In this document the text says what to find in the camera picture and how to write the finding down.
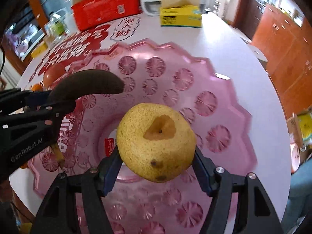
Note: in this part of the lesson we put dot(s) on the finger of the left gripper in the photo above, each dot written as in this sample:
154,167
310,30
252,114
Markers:
15,99
49,115

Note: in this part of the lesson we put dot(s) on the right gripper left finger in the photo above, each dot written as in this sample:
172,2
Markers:
58,211

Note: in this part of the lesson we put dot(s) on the orange mandarin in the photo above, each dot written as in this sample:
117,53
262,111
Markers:
36,87

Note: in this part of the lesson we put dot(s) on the overripe dark banana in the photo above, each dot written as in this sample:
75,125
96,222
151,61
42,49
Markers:
62,99

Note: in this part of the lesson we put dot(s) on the yellow speckled pear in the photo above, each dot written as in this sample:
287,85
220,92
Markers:
155,142

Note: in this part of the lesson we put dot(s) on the red yellow apple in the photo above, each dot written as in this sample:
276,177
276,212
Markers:
53,73

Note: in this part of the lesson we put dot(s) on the festive printed table mat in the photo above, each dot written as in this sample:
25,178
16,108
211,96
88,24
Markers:
73,53

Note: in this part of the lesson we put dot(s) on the yellow cardboard box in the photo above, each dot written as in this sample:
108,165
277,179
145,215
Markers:
40,48

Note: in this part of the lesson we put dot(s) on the clear bottle green label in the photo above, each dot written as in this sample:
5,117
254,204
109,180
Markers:
56,25

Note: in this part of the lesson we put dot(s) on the cardboard box on floor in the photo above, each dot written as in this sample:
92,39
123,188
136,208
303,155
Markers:
299,128

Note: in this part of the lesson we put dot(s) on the red drink bottle pack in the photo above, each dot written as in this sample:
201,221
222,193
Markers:
90,13

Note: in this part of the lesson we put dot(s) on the pink plastic fruit bowl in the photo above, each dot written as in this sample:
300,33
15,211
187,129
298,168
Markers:
200,199

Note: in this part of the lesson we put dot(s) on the yellow tissue box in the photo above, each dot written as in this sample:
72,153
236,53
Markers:
180,13

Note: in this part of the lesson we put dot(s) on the wooden wall cabinet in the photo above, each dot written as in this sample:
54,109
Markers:
287,48

